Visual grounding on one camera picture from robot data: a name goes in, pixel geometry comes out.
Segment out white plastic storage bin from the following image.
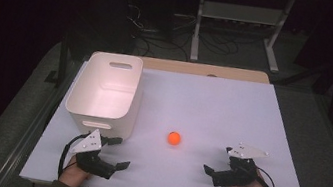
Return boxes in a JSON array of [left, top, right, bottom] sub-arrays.
[[60, 46, 149, 143]]

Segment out wooden table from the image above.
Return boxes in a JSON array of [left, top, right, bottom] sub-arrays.
[[139, 52, 272, 89]]

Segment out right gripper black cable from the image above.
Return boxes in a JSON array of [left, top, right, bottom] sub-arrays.
[[253, 166, 281, 187]]

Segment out person's left hand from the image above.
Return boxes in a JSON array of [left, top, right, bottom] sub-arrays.
[[58, 152, 94, 187]]

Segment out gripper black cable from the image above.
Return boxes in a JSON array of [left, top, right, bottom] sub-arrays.
[[56, 129, 92, 183], [253, 166, 281, 187]]

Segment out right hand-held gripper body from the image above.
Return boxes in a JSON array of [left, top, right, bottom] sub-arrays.
[[211, 139, 271, 187]]

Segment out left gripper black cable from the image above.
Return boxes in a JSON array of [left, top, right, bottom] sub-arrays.
[[56, 129, 92, 183]]

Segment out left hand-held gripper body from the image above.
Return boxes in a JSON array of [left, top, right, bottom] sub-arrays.
[[66, 124, 123, 181]]

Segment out white metal stand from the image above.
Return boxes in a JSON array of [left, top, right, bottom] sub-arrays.
[[188, 0, 296, 76]]

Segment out tangle of floor cables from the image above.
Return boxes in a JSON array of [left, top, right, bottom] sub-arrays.
[[119, 1, 245, 72]]

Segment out orange ball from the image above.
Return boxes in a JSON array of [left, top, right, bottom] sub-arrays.
[[166, 130, 182, 147]]

